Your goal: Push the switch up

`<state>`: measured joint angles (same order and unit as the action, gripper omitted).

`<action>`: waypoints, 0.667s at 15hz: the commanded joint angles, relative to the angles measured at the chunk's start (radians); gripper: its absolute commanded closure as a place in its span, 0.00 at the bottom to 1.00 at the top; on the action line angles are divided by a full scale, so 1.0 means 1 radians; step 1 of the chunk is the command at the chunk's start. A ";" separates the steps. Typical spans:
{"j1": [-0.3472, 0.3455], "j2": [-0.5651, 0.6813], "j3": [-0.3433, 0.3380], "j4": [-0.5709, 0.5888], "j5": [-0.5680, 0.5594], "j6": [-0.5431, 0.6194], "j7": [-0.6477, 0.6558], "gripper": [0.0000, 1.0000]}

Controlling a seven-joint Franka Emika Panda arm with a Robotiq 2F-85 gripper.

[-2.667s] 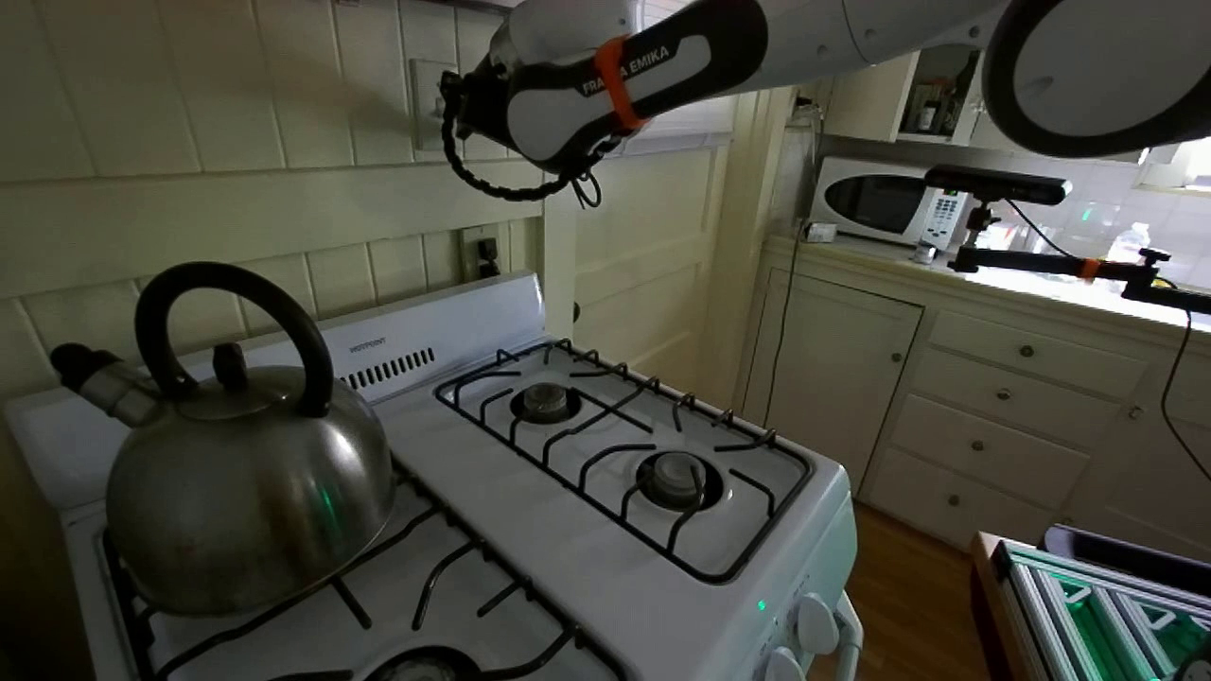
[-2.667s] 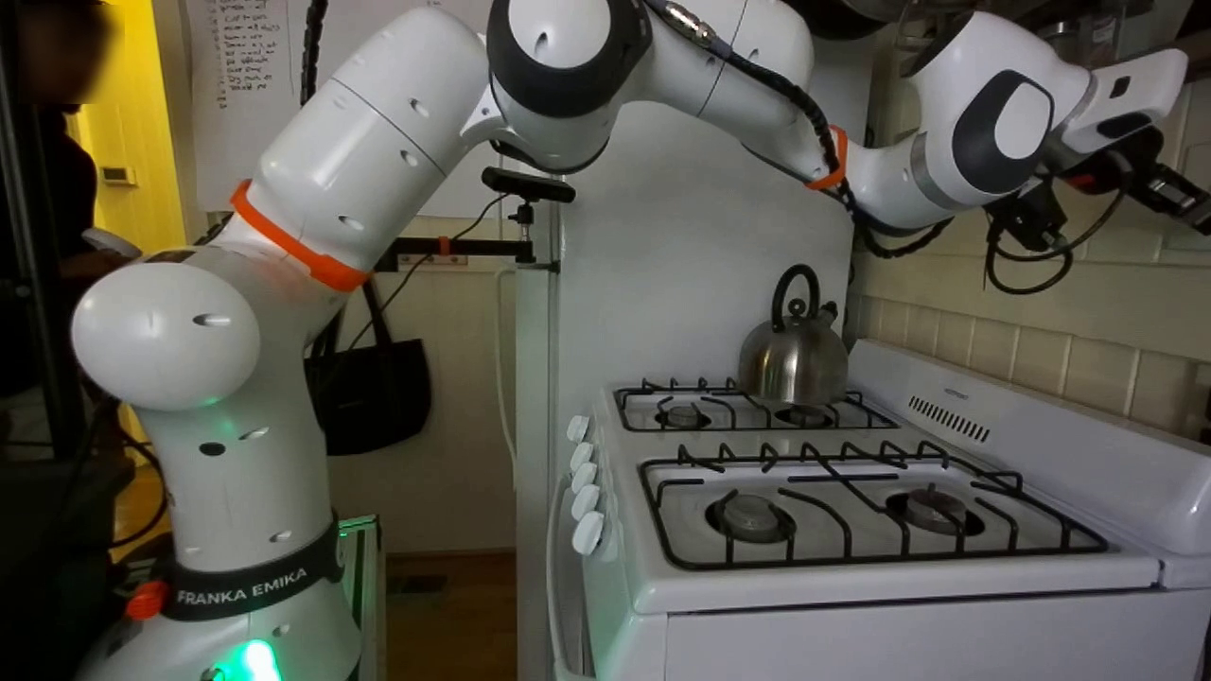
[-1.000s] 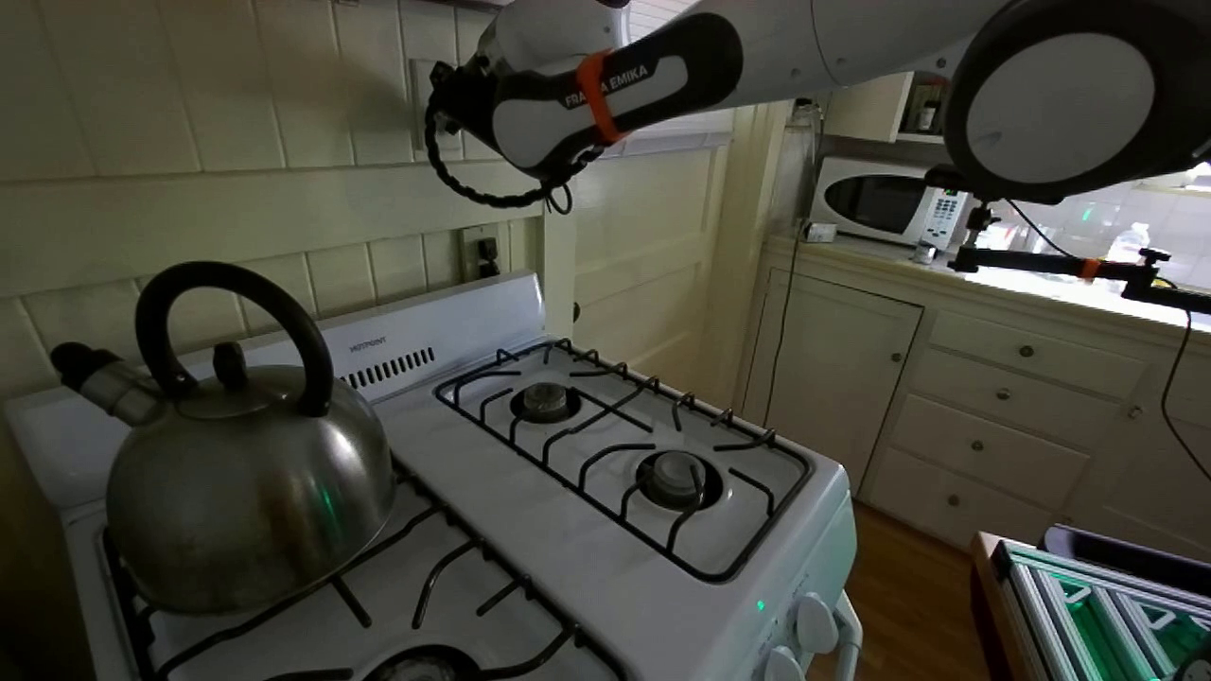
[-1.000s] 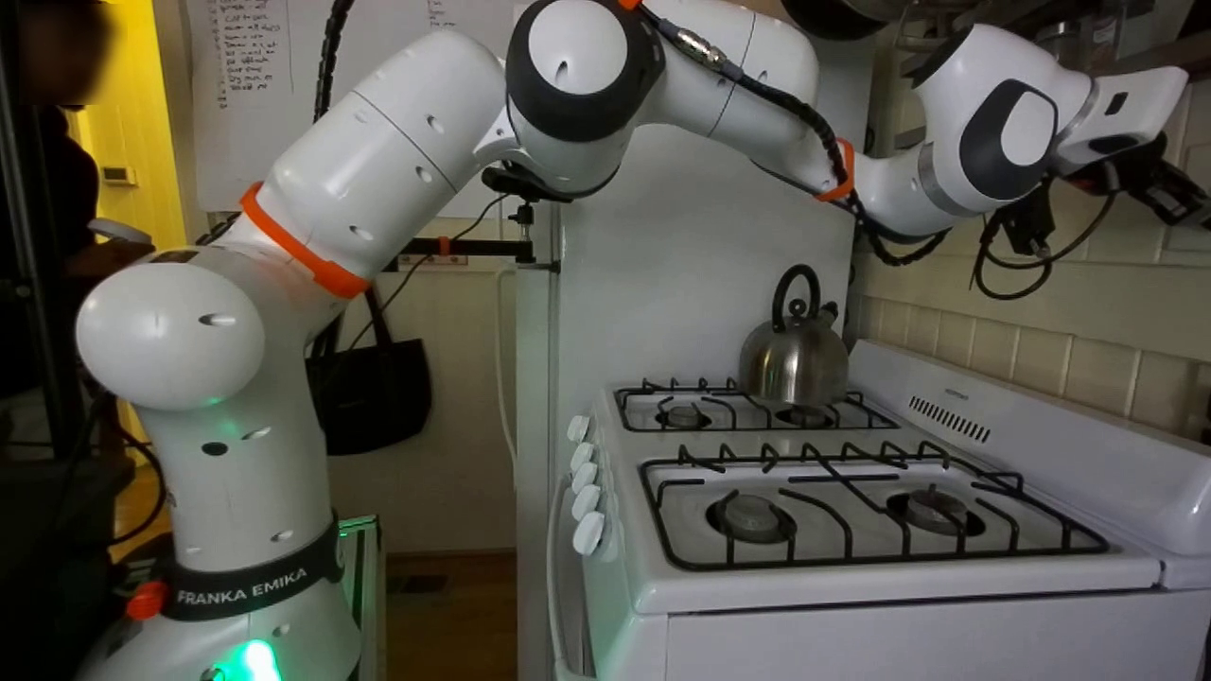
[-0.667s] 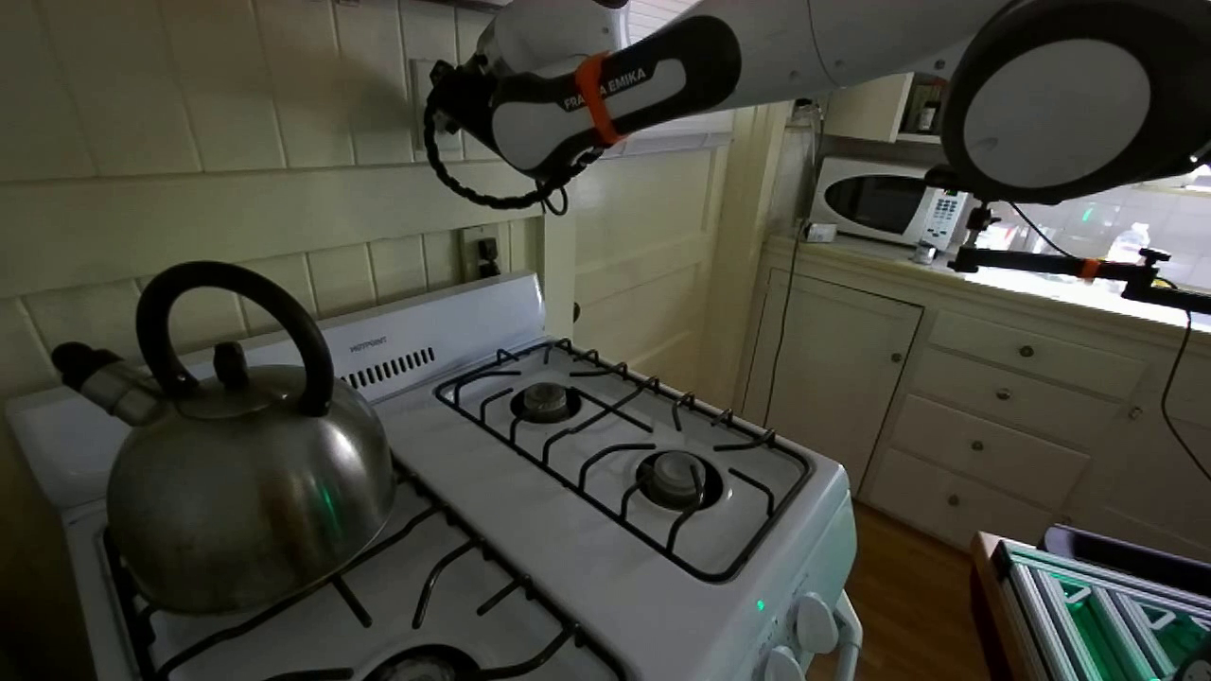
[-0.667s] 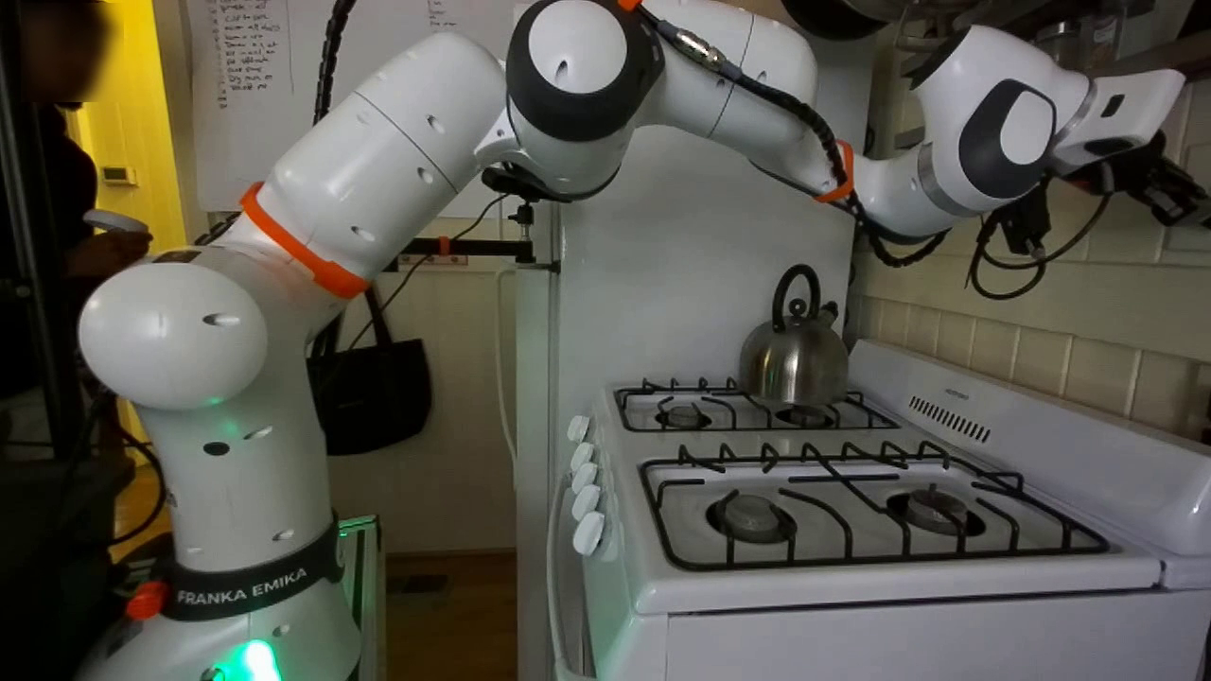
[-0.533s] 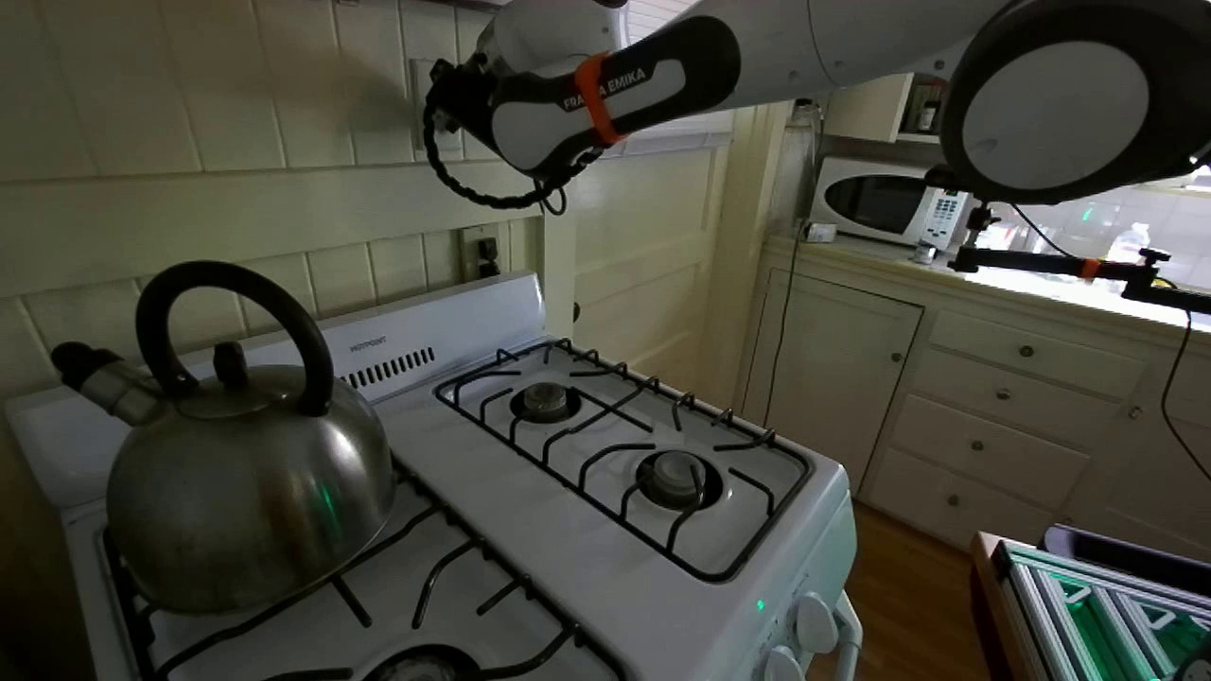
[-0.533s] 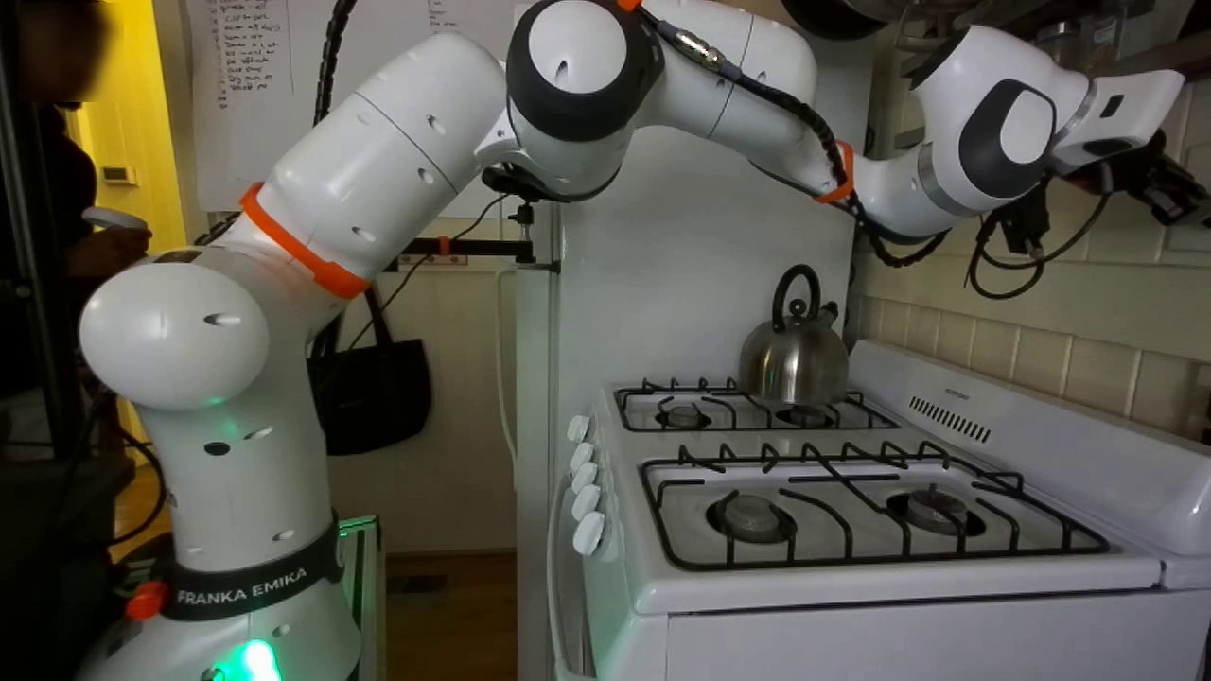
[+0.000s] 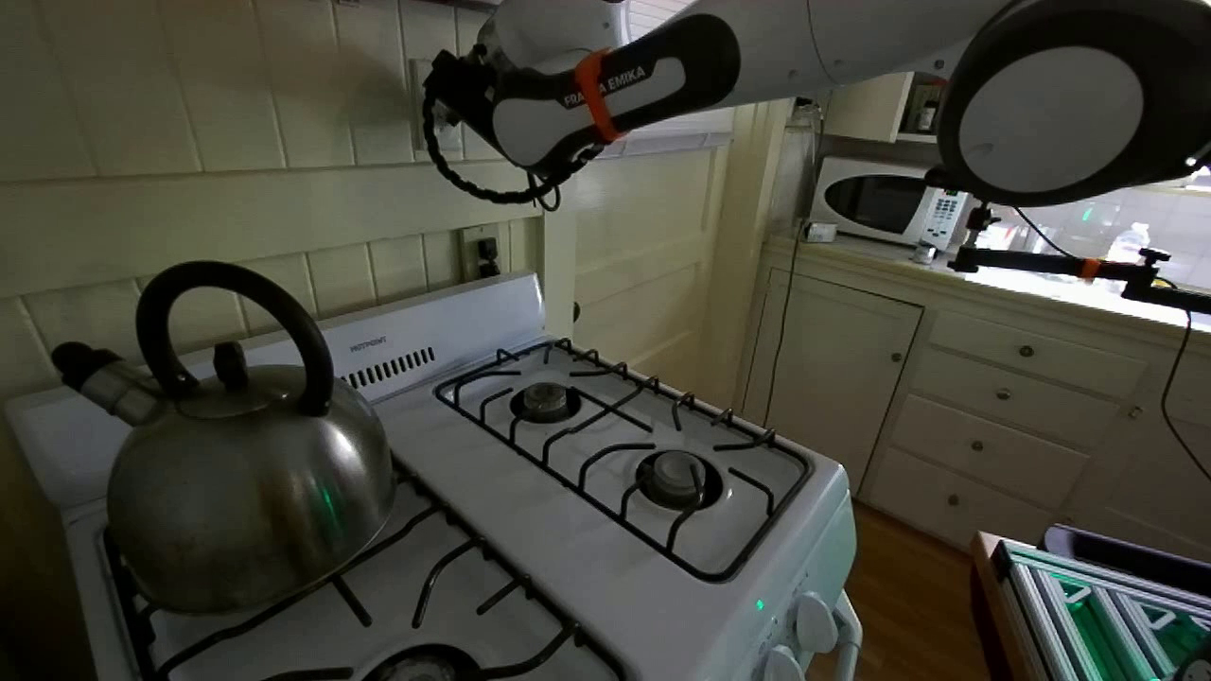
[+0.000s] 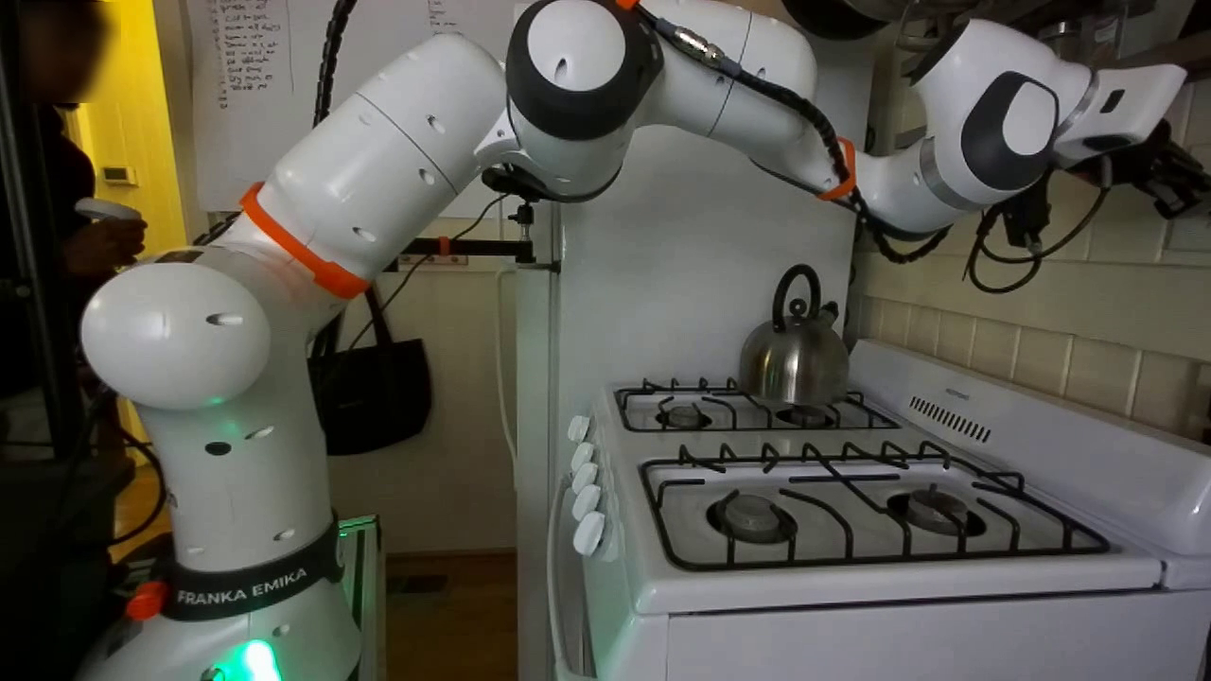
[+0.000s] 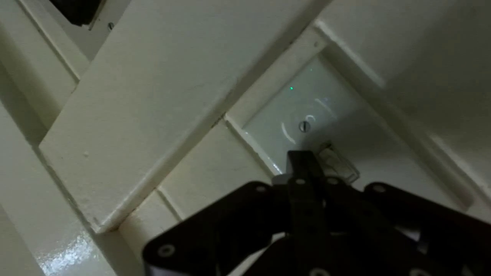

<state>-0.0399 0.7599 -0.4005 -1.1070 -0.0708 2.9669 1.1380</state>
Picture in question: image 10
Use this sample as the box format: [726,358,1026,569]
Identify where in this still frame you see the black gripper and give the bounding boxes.
[1107,118,1211,228]

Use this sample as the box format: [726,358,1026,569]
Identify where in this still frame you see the round stove burner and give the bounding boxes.
[702,488,800,545]
[655,397,718,431]
[884,483,988,541]
[766,402,829,431]

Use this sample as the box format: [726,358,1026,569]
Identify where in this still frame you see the black stove burner grate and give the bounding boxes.
[634,439,1115,576]
[612,376,900,439]

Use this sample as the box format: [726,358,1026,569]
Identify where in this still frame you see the white gas stove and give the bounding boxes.
[544,337,1211,681]

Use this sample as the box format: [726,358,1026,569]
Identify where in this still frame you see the white paper with writing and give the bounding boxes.
[186,0,421,219]

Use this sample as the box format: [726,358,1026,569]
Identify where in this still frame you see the steel kettle with black handle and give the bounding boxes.
[732,260,853,407]

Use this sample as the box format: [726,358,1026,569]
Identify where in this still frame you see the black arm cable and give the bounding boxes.
[634,5,1121,297]

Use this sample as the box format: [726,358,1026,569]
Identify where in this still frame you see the black stereo camera bar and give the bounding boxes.
[478,159,560,208]

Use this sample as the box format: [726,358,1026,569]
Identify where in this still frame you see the black camera clamp arm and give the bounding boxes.
[383,232,560,272]

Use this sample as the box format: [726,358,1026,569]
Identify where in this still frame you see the white oven door handle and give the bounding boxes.
[542,470,576,681]

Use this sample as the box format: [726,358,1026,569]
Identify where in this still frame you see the black corrugated hose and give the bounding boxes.
[310,0,363,127]

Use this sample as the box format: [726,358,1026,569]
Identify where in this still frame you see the white robot stand frame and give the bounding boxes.
[327,506,389,681]

